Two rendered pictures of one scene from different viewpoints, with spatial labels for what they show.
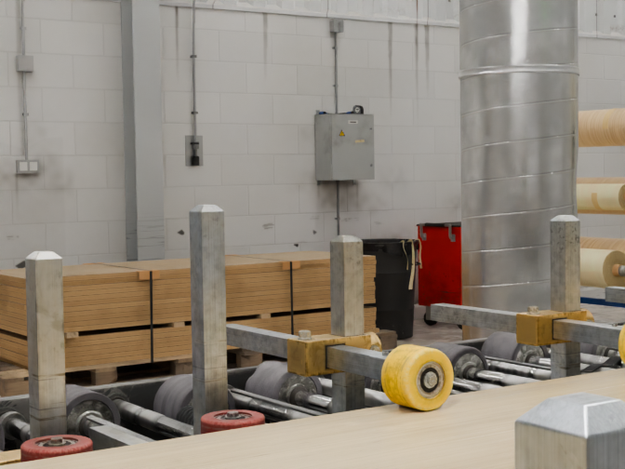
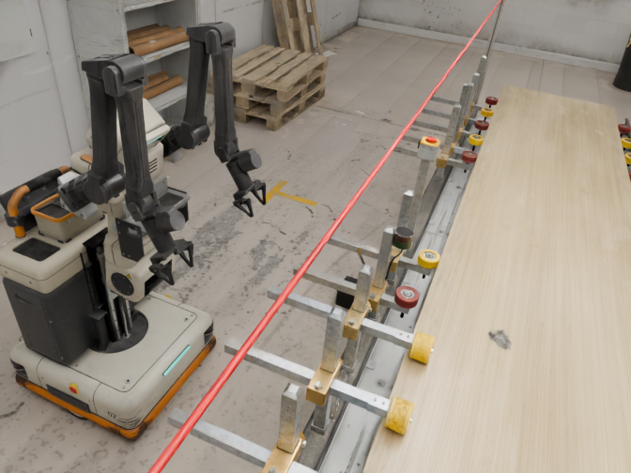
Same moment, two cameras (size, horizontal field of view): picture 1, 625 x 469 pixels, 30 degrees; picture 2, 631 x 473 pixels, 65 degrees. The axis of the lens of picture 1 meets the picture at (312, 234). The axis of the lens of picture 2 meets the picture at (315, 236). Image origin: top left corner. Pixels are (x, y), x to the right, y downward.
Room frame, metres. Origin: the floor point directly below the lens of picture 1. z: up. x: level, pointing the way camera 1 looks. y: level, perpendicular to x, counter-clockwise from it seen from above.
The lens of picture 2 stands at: (1.50, -1.29, 2.00)
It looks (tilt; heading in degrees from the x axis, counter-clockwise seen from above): 35 degrees down; 144
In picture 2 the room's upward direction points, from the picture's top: 6 degrees clockwise
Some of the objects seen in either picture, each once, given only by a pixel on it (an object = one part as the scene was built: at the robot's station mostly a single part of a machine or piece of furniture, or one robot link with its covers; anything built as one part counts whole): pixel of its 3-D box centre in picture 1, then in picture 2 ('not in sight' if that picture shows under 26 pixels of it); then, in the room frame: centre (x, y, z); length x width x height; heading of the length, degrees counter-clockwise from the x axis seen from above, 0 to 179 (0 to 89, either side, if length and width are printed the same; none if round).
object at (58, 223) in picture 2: not in sight; (69, 213); (-0.36, -1.13, 0.87); 0.23 x 0.15 x 0.11; 124
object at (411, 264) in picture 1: (381, 287); not in sight; (8.54, -0.50, 0.36); 0.58 x 0.56 x 0.72; 34
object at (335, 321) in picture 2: not in sight; (327, 376); (0.83, -0.72, 0.93); 0.04 x 0.04 x 0.48; 34
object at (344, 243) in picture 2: not in sight; (376, 253); (0.38, -0.17, 0.84); 0.43 x 0.03 x 0.04; 34
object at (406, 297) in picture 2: not in sight; (405, 304); (0.66, -0.27, 0.85); 0.08 x 0.08 x 0.11
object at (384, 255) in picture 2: not in sight; (378, 283); (0.55, -0.30, 0.87); 0.04 x 0.04 x 0.48; 34
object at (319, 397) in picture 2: not in sight; (325, 377); (0.84, -0.74, 0.95); 0.14 x 0.06 x 0.05; 124
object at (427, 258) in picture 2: not in sight; (426, 266); (0.54, -0.06, 0.85); 0.08 x 0.08 x 0.11
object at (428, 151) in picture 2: not in sight; (428, 149); (0.26, 0.12, 1.18); 0.07 x 0.07 x 0.08; 34
